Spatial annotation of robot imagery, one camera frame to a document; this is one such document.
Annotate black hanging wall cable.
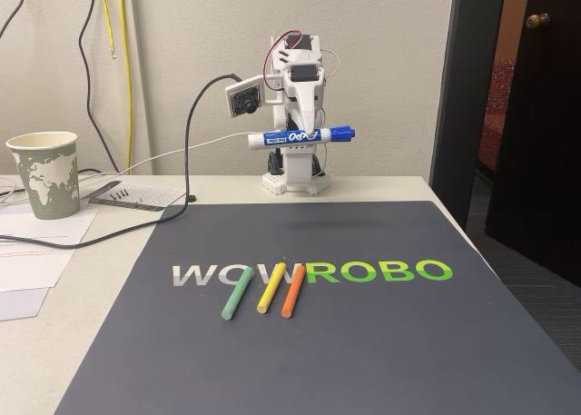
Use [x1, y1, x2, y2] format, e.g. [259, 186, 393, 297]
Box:
[78, 0, 123, 174]

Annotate black looping wall cable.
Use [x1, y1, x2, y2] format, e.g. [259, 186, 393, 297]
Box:
[0, 0, 25, 40]

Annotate long yellow wire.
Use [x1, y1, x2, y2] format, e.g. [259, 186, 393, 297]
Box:
[117, 0, 136, 174]

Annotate grey door frame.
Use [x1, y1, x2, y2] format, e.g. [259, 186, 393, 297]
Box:
[428, 0, 507, 234]

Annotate lined paper sheet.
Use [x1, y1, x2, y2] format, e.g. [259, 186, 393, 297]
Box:
[80, 180, 189, 213]

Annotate dark wooden door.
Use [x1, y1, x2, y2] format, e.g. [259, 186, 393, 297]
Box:
[484, 0, 581, 273]

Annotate small white paper sheet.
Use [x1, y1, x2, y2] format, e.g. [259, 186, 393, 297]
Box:
[0, 286, 52, 322]

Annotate blue Expo dry-erase marker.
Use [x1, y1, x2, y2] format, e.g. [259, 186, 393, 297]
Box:
[246, 124, 358, 152]

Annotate green chalk stick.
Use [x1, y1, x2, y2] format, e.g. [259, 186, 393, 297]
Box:
[220, 265, 254, 321]

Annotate white mounted camera module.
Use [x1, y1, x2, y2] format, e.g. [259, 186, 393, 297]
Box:
[225, 72, 286, 119]

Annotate thin white cable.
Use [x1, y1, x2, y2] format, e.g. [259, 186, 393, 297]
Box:
[79, 133, 249, 183]

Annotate brass door knob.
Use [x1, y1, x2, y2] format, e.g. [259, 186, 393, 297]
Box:
[525, 12, 552, 31]

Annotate short yellow wire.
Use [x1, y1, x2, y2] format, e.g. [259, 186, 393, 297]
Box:
[97, 0, 118, 61]

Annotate yellow chalk stick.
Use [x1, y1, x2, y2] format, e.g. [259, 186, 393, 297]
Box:
[256, 262, 287, 315]

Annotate paper cup world map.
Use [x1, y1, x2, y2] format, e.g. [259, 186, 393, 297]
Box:
[5, 131, 82, 220]

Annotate dark grey WOWROBO mat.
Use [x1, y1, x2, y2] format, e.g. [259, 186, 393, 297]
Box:
[54, 200, 581, 415]

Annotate grey metal ruler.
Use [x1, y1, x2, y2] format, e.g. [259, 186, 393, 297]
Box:
[80, 181, 123, 204]

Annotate orange chalk stick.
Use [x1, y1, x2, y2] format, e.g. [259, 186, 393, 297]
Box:
[280, 264, 306, 319]

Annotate white printed paper sheet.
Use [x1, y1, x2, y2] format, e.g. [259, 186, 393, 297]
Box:
[0, 241, 79, 293]

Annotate red upholstered seat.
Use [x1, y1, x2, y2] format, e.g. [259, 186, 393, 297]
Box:
[475, 56, 517, 167]

